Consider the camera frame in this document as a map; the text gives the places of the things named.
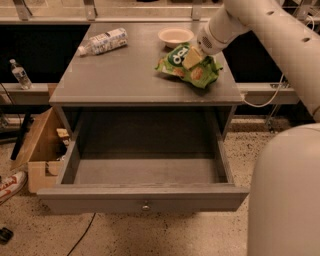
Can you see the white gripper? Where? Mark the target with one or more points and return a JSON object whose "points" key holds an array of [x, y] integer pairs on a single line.
{"points": [[209, 42]]}

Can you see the green rice chip bag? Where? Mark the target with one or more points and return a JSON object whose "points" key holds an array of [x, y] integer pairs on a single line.
{"points": [[200, 75]]}

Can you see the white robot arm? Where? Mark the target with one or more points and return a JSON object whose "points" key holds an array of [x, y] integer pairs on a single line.
{"points": [[284, 200]]}

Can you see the open grey top drawer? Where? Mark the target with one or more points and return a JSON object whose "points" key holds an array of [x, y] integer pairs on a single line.
{"points": [[113, 174]]}

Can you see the silver drawer knob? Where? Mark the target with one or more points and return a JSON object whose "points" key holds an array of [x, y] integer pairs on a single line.
{"points": [[145, 207]]}

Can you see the beige bowl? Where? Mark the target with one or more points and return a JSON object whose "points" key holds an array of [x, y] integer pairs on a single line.
{"points": [[174, 36]]}

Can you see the grey cabinet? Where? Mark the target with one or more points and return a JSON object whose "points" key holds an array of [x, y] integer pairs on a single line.
{"points": [[127, 76]]}

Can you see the lying clear plastic bottle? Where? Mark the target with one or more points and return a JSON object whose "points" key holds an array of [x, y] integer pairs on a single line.
{"points": [[104, 42]]}

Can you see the standing small water bottle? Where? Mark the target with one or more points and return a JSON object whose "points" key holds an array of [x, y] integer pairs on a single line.
{"points": [[20, 74]]}

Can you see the cardboard box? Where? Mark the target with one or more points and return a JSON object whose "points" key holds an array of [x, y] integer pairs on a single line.
{"points": [[42, 151]]}

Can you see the black stand leg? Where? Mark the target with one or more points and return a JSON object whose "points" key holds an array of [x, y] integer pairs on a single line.
{"points": [[20, 136]]}

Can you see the white red sneaker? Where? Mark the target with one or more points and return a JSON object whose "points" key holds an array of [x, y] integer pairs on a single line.
{"points": [[12, 185]]}

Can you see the black object on floor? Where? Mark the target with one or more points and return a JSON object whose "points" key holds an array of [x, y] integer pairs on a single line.
{"points": [[5, 235]]}

